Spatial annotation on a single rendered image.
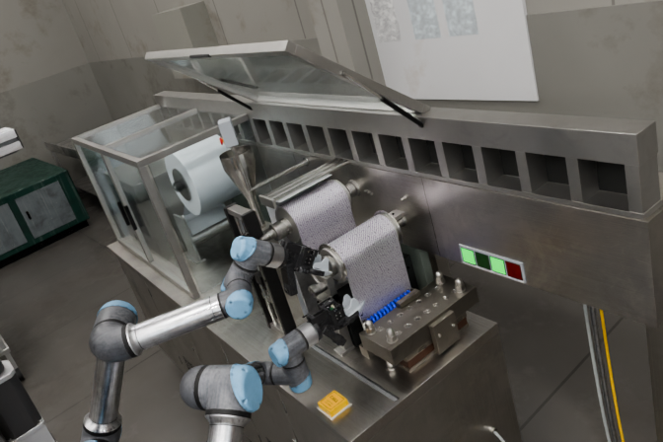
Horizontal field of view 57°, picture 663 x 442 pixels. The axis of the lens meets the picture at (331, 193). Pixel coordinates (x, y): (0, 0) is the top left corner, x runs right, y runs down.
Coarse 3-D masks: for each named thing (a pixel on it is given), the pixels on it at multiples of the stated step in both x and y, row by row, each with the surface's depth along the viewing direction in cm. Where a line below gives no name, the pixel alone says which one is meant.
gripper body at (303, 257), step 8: (288, 248) 188; (296, 248) 190; (304, 248) 190; (288, 256) 187; (296, 256) 191; (304, 256) 190; (312, 256) 192; (296, 264) 191; (304, 264) 190; (312, 264) 194; (304, 272) 191
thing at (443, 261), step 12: (432, 264) 245; (444, 264) 245; (648, 336) 175; (660, 336) 171; (648, 348) 176; (660, 348) 173; (660, 360) 175; (660, 372) 177; (660, 384) 179; (660, 396) 181; (660, 408) 183; (660, 420) 185; (660, 432) 187
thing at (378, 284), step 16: (384, 256) 208; (400, 256) 212; (368, 272) 205; (384, 272) 209; (400, 272) 213; (352, 288) 202; (368, 288) 206; (384, 288) 210; (400, 288) 215; (368, 304) 207; (384, 304) 211
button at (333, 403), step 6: (330, 396) 194; (336, 396) 193; (324, 402) 192; (330, 402) 191; (336, 402) 190; (342, 402) 190; (324, 408) 190; (330, 408) 188; (336, 408) 188; (342, 408) 190; (330, 414) 188
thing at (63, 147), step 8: (48, 144) 809; (56, 144) 830; (64, 144) 813; (72, 144) 798; (56, 152) 794; (64, 152) 760; (72, 152) 729; (56, 160) 833; (80, 184) 823; (88, 184) 812
